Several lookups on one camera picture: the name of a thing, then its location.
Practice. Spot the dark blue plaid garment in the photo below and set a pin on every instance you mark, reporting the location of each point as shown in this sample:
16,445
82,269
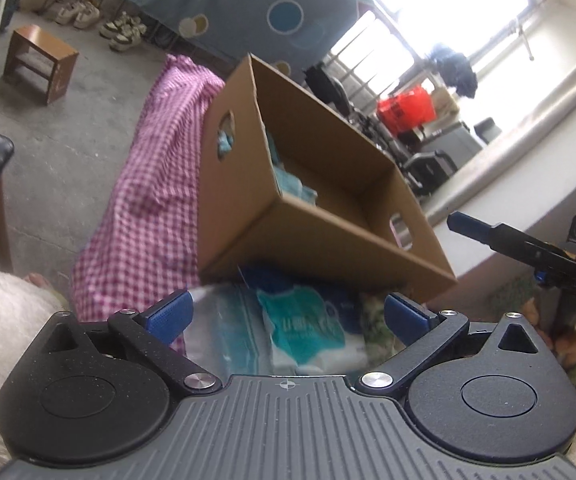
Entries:
455,72

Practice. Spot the clear bag of face masks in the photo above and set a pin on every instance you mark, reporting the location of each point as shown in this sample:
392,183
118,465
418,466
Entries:
223,325

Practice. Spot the red plastic bag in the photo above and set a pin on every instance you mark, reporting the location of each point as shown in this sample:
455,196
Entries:
407,110

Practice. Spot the brown cardboard box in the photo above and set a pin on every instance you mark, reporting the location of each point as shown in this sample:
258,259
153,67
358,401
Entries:
318,240

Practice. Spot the black wheelchair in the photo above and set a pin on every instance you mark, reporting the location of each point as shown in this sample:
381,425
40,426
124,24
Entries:
432,170

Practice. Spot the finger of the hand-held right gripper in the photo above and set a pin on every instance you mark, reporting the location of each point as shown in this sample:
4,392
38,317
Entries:
512,242

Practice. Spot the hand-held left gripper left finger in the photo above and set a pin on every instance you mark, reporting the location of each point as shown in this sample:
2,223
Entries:
170,317

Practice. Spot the pink checked tablecloth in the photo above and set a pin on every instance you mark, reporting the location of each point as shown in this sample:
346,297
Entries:
158,160

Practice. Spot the small wooden stool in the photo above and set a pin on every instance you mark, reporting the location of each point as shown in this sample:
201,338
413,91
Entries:
43,60

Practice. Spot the blue white wet wipes packet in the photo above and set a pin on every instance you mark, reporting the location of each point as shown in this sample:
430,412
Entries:
308,330

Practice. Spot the black padded mobility chair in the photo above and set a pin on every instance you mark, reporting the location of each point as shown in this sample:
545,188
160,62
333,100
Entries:
328,85

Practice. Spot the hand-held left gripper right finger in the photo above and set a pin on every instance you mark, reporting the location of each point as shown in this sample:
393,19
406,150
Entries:
405,320

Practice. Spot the person's right hand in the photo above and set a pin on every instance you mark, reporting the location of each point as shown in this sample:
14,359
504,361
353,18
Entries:
575,347

